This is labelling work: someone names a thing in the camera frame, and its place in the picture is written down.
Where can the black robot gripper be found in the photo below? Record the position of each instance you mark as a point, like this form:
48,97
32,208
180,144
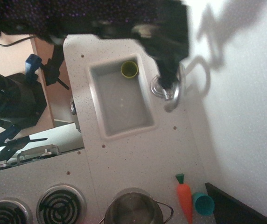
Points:
165,40

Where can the silver curved faucet spout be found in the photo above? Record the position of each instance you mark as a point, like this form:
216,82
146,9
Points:
172,104

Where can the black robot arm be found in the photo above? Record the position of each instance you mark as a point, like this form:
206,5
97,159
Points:
53,20

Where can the silver faucet base and knob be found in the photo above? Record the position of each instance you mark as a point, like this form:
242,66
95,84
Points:
159,91

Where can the yellow-green plastic cup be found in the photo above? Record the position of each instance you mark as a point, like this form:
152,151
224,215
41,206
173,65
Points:
129,69

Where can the white rectangular sink basin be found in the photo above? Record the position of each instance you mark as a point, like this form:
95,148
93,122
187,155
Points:
123,105

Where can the silver stove knob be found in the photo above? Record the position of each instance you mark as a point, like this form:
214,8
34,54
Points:
72,107

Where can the upper blue black clamp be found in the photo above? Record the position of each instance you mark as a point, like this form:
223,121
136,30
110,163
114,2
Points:
50,69

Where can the blue black clamp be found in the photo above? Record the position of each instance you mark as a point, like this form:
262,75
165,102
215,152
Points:
10,145
50,69

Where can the orange toy carrot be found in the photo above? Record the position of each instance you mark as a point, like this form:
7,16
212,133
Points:
185,198

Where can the teal plastic cup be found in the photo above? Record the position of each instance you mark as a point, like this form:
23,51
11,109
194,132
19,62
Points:
203,204

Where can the stainless steel pot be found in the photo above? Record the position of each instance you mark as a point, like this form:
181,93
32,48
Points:
136,206

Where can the black shelf corner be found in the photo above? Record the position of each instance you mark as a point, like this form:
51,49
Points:
229,210

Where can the white toy kitchen counter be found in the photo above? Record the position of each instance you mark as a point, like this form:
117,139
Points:
148,160

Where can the right black coil burner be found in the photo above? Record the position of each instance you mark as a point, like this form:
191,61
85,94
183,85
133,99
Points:
61,204

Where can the black coil burner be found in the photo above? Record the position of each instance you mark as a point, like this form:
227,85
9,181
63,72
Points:
14,211
61,204

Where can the lower blue black clamp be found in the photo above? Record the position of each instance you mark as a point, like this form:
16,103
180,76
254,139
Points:
10,145

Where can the left black coil burner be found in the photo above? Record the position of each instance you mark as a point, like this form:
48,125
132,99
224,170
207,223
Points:
14,211

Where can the silver oven door handle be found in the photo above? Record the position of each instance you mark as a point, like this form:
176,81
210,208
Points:
41,152

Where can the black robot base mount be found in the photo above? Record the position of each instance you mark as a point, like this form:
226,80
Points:
21,104

